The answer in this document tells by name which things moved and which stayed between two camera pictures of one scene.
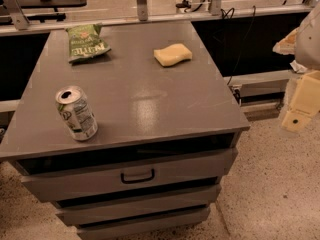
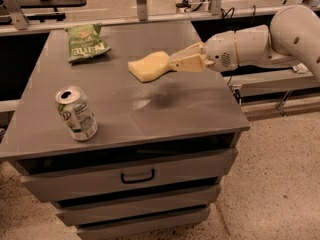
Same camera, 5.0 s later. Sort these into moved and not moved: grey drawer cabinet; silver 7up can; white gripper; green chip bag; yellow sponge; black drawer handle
Moved: white gripper; yellow sponge
Not moved: grey drawer cabinet; silver 7up can; green chip bag; black drawer handle
